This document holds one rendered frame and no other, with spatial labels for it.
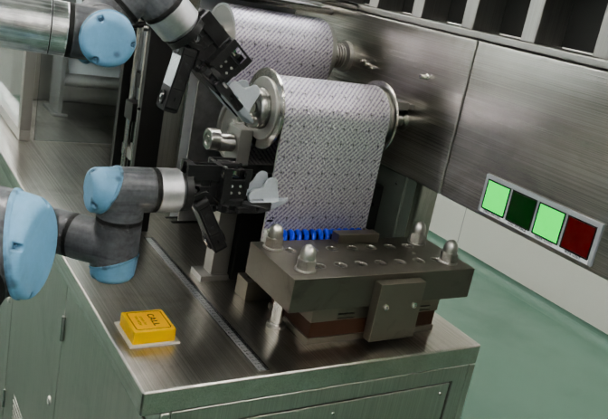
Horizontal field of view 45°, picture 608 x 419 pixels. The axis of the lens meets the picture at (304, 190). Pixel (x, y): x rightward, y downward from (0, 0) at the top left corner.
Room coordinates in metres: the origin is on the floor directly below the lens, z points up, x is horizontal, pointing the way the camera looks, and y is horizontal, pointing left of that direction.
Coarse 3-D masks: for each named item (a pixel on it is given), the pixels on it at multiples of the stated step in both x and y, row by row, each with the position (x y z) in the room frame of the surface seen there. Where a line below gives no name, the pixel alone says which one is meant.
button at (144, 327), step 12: (132, 312) 1.07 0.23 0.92; (144, 312) 1.08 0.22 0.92; (156, 312) 1.09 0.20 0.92; (120, 324) 1.06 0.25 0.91; (132, 324) 1.03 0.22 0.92; (144, 324) 1.04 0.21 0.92; (156, 324) 1.05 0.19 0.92; (168, 324) 1.06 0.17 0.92; (132, 336) 1.01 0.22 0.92; (144, 336) 1.02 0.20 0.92; (156, 336) 1.03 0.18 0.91; (168, 336) 1.04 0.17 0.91
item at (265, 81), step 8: (256, 80) 1.34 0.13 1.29; (264, 80) 1.32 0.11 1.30; (272, 88) 1.29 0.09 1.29; (272, 96) 1.29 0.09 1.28; (272, 104) 1.28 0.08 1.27; (272, 112) 1.28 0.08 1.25; (272, 120) 1.27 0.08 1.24; (264, 128) 1.29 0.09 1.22; (272, 128) 1.27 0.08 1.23; (256, 136) 1.31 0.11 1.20; (264, 136) 1.29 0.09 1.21
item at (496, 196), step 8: (496, 184) 1.25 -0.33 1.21; (488, 192) 1.27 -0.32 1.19; (496, 192) 1.25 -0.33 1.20; (504, 192) 1.24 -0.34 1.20; (488, 200) 1.26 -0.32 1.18; (496, 200) 1.25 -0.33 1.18; (504, 200) 1.23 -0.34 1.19; (488, 208) 1.26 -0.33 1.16; (496, 208) 1.24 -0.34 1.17; (504, 208) 1.23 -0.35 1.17
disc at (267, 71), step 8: (256, 72) 1.36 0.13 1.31; (264, 72) 1.33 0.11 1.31; (272, 72) 1.31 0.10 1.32; (272, 80) 1.30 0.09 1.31; (280, 80) 1.29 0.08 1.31; (280, 88) 1.27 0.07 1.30; (280, 96) 1.27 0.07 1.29; (280, 104) 1.27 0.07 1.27; (280, 112) 1.26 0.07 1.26; (280, 120) 1.26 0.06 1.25; (280, 128) 1.26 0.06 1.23; (272, 136) 1.27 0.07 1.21; (256, 144) 1.32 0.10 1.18; (264, 144) 1.29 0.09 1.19
